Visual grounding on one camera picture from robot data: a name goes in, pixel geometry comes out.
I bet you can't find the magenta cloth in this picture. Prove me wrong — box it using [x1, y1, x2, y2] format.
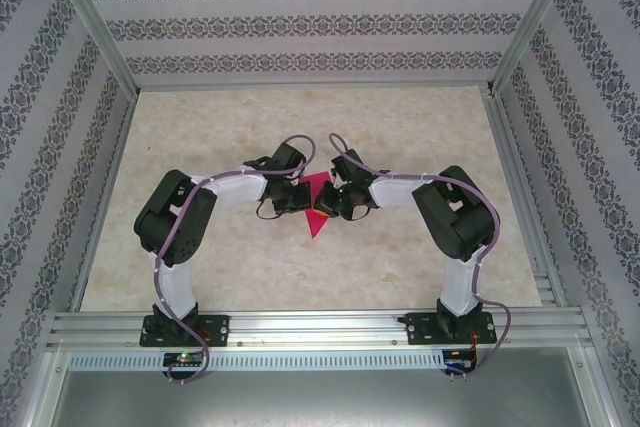
[298, 171, 335, 240]

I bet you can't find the grey sheet metal panel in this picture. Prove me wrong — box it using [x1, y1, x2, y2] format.
[42, 369, 601, 427]

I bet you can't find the right gripper black cable loop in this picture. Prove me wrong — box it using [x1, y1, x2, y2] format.
[339, 204, 374, 222]

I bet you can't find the gripper black cable loop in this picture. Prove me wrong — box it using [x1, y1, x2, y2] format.
[339, 204, 374, 222]
[254, 196, 289, 222]

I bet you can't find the left gripper black cable loop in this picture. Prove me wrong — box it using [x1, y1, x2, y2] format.
[254, 196, 289, 222]

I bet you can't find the aluminium rear frame beam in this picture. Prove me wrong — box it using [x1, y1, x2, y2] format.
[134, 79, 496, 93]

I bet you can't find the aluminium mounting rail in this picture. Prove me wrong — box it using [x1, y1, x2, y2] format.
[47, 310, 591, 349]

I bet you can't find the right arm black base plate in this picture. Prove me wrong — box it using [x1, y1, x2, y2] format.
[405, 311, 496, 347]

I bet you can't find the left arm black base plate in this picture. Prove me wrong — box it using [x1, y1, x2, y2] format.
[141, 314, 231, 348]

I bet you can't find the slotted grey cable duct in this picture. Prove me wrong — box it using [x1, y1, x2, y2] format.
[67, 350, 446, 371]

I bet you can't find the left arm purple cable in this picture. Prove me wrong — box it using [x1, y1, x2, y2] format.
[153, 134, 318, 386]

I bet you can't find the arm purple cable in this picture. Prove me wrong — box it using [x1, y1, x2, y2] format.
[327, 132, 512, 382]
[153, 134, 318, 386]

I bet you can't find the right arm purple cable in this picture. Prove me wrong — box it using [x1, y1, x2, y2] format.
[327, 132, 512, 382]

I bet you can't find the aluminium frame post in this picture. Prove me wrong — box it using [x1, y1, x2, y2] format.
[43, 0, 141, 98]
[487, 0, 586, 98]

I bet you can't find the aluminium frame bar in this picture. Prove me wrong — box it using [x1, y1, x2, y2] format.
[574, 346, 626, 427]
[14, 349, 69, 427]

